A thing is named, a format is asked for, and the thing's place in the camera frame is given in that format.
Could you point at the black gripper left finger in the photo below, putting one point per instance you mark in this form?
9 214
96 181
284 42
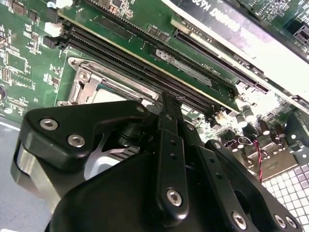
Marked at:
60 145

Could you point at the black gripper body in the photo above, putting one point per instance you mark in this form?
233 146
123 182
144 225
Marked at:
108 205

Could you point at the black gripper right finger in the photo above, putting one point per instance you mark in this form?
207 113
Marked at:
217 174

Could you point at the metal socket cover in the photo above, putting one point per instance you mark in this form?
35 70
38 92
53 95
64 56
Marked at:
90 84

